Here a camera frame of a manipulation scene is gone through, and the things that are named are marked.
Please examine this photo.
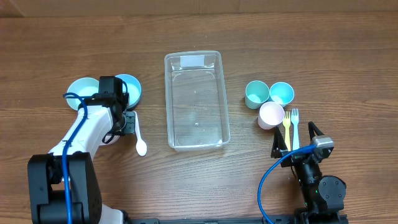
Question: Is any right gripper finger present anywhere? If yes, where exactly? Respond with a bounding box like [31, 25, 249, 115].
[308, 121, 323, 139]
[272, 126, 287, 152]

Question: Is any white pink bowl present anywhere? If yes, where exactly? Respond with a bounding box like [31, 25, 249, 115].
[101, 132, 121, 146]

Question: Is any white plastic spoon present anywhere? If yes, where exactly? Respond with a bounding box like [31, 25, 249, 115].
[134, 111, 147, 157]

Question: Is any teal bowl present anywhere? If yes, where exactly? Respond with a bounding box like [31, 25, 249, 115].
[116, 74, 142, 109]

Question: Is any light blue bowl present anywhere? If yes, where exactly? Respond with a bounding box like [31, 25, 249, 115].
[67, 77, 99, 111]

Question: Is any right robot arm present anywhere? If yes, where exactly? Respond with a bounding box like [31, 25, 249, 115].
[276, 122, 348, 224]

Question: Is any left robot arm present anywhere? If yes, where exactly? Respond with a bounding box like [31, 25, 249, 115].
[27, 76, 132, 223]

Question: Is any clear plastic container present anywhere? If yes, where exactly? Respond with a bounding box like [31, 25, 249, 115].
[164, 50, 231, 152]

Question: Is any light blue right fork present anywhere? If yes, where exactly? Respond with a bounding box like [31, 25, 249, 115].
[291, 108, 300, 151]

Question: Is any yellow fork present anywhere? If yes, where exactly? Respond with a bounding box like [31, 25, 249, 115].
[282, 111, 291, 151]

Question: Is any pink cup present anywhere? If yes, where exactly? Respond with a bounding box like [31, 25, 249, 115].
[257, 101, 285, 129]

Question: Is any blue cup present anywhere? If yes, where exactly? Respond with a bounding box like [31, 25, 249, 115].
[269, 82, 295, 107]

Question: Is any green cup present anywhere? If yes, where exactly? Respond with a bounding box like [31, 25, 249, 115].
[245, 80, 270, 110]

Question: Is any left blue cable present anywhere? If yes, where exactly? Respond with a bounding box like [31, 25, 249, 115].
[61, 92, 90, 224]

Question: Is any blue cable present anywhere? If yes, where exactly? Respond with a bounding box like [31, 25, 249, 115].
[61, 92, 90, 224]
[257, 144, 317, 224]

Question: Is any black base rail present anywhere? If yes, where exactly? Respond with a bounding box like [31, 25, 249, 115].
[124, 215, 349, 224]

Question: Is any right blue cable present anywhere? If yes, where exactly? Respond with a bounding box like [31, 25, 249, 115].
[257, 144, 317, 224]

